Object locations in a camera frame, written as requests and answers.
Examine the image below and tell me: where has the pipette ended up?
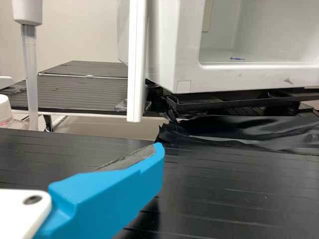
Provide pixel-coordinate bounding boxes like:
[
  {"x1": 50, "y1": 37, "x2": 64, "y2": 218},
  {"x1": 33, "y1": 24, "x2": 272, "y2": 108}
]
[{"x1": 11, "y1": 0, "x2": 44, "y2": 131}]

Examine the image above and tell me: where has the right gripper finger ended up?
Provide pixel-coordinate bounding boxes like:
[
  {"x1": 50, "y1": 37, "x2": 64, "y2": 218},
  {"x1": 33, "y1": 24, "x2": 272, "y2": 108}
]
[{"x1": 32, "y1": 143, "x2": 165, "y2": 239}]

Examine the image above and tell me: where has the black tray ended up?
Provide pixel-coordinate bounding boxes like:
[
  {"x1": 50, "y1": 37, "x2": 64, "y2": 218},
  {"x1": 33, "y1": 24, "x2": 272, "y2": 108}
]
[{"x1": 159, "y1": 87, "x2": 319, "y2": 114}]

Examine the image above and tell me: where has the white pipette stand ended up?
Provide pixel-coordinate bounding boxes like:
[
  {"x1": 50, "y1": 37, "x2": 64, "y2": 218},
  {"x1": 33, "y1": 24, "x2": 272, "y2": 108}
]
[{"x1": 126, "y1": 0, "x2": 148, "y2": 123}]

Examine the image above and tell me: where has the white-capped bottle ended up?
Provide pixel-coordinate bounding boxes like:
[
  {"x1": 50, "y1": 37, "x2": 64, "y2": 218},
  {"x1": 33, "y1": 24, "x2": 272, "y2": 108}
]
[{"x1": 0, "y1": 94, "x2": 13, "y2": 129}]

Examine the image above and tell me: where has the white incubator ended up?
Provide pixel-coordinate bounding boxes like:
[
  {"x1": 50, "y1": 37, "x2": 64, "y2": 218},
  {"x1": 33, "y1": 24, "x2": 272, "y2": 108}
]
[{"x1": 117, "y1": 0, "x2": 319, "y2": 95}]

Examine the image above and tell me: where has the black platform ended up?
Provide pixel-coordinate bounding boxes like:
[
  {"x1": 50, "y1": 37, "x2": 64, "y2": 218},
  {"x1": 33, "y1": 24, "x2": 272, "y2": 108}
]
[
  {"x1": 4, "y1": 79, "x2": 153, "y2": 117},
  {"x1": 0, "y1": 126, "x2": 161, "y2": 200},
  {"x1": 36, "y1": 60, "x2": 129, "y2": 111},
  {"x1": 117, "y1": 143, "x2": 319, "y2": 239}
]

